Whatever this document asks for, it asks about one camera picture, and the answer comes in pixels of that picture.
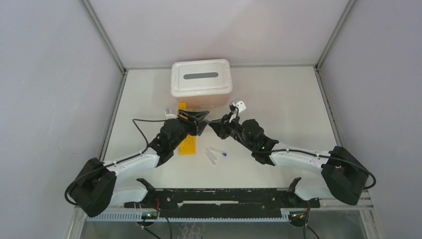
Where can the yellow test tube rack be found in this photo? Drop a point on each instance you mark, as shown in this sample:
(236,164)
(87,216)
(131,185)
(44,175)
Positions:
(188,146)

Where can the pink plastic storage bin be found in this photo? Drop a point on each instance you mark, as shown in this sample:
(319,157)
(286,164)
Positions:
(204,100)

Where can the translucent white bin lid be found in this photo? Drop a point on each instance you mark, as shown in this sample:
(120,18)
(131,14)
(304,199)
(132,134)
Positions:
(201,78)

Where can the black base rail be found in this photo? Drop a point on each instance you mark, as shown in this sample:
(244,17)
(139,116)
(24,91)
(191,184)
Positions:
(220,204)

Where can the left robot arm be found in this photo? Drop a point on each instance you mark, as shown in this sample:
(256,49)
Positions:
(100,184)

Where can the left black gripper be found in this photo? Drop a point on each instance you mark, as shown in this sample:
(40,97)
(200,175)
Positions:
(195,129)

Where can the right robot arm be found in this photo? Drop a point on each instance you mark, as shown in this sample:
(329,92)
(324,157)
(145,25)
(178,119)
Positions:
(338,173)

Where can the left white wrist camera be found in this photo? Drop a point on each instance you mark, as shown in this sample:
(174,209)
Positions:
(169,114)

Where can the blue capped tube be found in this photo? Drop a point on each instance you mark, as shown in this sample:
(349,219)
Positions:
(218,151)

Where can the clear tube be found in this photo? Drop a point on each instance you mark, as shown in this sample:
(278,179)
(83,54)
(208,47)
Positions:
(208,150)
(209,159)

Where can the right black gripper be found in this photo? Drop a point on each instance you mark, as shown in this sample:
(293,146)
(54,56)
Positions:
(222,126)

